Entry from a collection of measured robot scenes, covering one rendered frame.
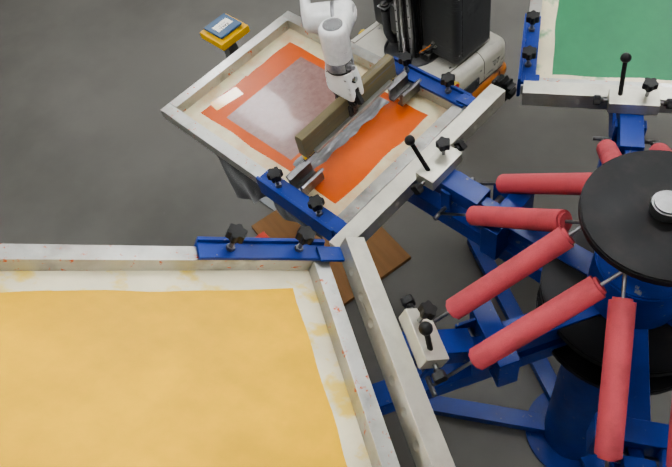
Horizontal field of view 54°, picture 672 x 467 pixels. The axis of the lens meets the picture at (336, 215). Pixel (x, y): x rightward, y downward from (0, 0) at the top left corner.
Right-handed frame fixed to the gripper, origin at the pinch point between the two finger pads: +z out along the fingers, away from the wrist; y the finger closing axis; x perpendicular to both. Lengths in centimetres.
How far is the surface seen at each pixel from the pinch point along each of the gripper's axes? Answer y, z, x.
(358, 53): 21.3, 10.8, -26.0
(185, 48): 197, 111, -50
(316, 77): 28.2, 14.2, -12.5
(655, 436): -107, 3, 28
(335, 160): -1.2, 13.8, 9.6
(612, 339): -92, -13, 24
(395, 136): -9.5, 13.9, -7.7
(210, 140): 33.3, 10.4, 28.3
